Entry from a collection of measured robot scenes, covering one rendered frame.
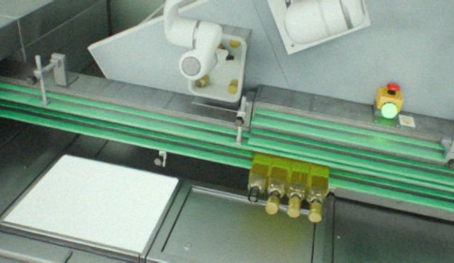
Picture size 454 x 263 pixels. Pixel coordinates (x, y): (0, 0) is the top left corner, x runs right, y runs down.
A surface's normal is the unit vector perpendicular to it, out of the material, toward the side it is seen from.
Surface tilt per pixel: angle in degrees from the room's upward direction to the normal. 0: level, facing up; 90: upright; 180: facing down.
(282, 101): 90
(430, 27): 0
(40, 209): 90
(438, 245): 90
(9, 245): 90
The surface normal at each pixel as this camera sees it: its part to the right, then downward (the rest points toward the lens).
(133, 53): -0.19, 0.52
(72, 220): 0.11, -0.83
